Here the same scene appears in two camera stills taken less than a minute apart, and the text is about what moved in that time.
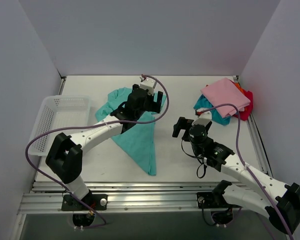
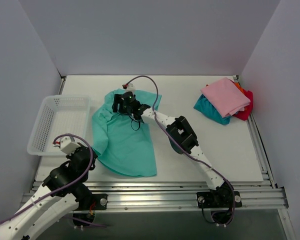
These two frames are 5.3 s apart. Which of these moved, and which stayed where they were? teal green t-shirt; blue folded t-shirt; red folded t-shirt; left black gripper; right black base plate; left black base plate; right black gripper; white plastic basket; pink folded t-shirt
Moved: teal green t-shirt; left black gripper; right black gripper
Stayed: white plastic basket; red folded t-shirt; left black base plate; right black base plate; blue folded t-shirt; pink folded t-shirt
